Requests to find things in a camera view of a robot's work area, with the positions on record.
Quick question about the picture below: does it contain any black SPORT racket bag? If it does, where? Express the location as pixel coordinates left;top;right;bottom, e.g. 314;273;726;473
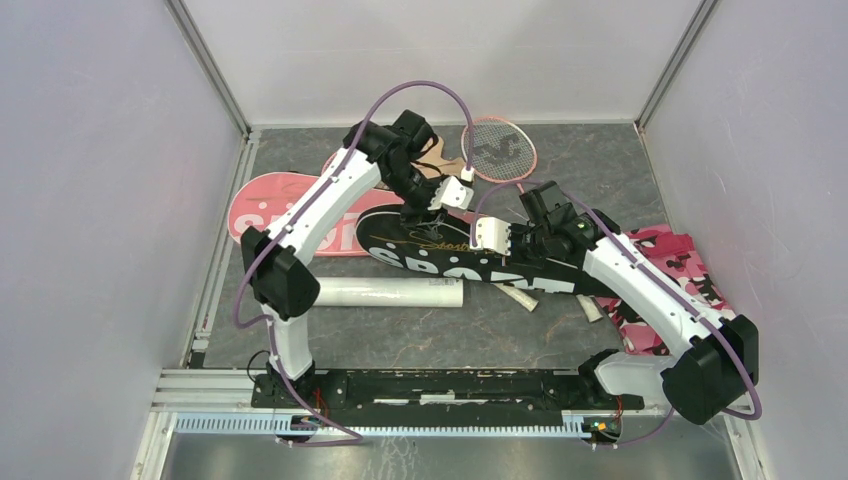
355;204;617;298

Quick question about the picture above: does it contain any white shuttlecock tube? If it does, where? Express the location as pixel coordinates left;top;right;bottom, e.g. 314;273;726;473
315;277;464;308

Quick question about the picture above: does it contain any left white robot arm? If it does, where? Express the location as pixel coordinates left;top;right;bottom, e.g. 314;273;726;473
238;110;440;408

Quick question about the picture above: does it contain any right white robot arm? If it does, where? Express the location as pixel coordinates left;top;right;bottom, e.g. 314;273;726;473
509;181;763;425

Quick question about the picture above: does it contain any beige cloth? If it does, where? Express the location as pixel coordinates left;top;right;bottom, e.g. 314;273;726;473
414;136;465;178

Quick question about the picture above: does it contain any pink camouflage cloth bag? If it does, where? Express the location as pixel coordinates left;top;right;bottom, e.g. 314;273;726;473
595;224;736;356

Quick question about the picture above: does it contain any pink SPORT racket bag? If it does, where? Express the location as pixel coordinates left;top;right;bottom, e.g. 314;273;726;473
227;170;478;258

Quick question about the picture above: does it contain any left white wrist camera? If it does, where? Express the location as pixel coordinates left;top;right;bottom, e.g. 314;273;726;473
428;176;474;211

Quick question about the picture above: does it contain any white racket handle left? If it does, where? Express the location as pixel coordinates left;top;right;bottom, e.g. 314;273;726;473
495;284;538;312

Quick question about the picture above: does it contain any white racket handle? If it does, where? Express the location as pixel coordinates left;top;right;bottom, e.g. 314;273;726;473
495;284;538;312
576;295;604;323

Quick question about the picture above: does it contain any white racket handle right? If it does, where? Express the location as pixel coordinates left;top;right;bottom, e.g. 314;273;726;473
576;295;604;323

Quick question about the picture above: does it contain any pink frame badminton racket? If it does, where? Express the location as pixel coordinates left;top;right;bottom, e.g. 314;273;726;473
460;116;538;193

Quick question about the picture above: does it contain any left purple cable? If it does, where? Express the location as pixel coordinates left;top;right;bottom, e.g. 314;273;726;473
231;80;477;448

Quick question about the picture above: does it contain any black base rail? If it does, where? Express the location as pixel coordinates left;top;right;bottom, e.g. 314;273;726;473
294;369;645;429

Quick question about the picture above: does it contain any white toothed cable duct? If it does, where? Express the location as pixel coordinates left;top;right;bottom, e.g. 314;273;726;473
173;409;592;440

